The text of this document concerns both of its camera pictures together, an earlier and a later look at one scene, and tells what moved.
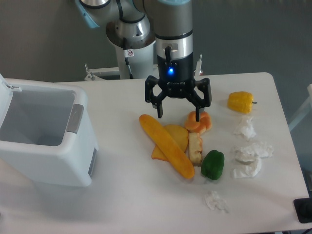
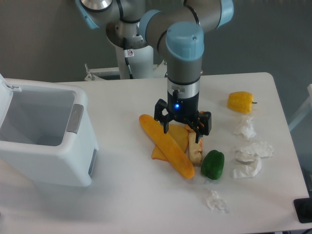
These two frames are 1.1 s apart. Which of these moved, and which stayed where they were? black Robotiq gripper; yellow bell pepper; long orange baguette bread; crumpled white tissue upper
Moved: black Robotiq gripper
Stayed: long orange baguette bread; crumpled white tissue upper; yellow bell pepper
